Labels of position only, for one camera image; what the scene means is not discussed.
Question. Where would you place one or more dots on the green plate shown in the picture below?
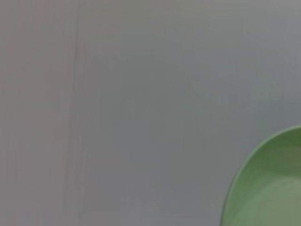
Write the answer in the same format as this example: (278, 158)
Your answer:
(270, 188)

